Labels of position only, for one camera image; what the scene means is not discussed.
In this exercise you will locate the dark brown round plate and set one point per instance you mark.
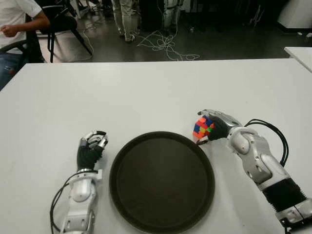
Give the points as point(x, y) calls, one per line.
point(162, 182)

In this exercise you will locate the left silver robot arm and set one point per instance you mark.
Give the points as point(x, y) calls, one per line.
point(81, 190)

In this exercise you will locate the seated person in white shirt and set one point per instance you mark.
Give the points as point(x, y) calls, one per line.
point(14, 14)

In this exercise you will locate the standing person in beige trousers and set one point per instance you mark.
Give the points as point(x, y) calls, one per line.
point(126, 17)

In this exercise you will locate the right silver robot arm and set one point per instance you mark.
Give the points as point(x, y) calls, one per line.
point(265, 165)

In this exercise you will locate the white side table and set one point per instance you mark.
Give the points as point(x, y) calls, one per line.
point(301, 56)

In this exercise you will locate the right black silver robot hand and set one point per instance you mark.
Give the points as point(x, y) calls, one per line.
point(220, 126)

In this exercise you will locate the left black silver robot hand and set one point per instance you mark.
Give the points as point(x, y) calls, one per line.
point(87, 156)

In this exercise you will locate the black armrest office chair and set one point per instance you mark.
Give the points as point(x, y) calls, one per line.
point(31, 52)

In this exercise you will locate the white cabinet with black base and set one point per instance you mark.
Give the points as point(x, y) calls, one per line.
point(297, 12)

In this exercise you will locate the multicoloured Rubik's cube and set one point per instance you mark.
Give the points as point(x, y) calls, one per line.
point(202, 126)

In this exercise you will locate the black wheeled cabinet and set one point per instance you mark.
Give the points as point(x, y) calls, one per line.
point(152, 14)

